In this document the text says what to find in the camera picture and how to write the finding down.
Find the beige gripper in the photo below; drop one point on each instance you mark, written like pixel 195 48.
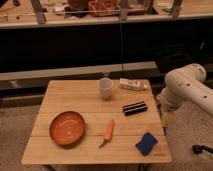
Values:
pixel 167 118

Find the orange ceramic bowl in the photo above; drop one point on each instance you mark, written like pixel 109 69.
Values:
pixel 67 128

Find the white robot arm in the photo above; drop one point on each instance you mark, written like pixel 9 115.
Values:
pixel 184 84

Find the blue sponge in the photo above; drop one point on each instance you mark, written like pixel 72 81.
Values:
pixel 146 144

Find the black rectangular box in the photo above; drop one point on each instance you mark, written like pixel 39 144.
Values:
pixel 134 108

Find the black caster wheel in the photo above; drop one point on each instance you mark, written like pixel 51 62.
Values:
pixel 198 149

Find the white packaged box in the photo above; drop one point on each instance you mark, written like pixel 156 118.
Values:
pixel 135 85

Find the orange carrot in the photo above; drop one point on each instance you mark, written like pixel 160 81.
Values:
pixel 108 133

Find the white plastic cup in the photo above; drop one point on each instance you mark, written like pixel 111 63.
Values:
pixel 105 87

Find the wooden folding table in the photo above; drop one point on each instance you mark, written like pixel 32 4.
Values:
pixel 83 97

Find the metal shelf frame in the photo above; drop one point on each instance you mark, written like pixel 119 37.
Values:
pixel 52 13

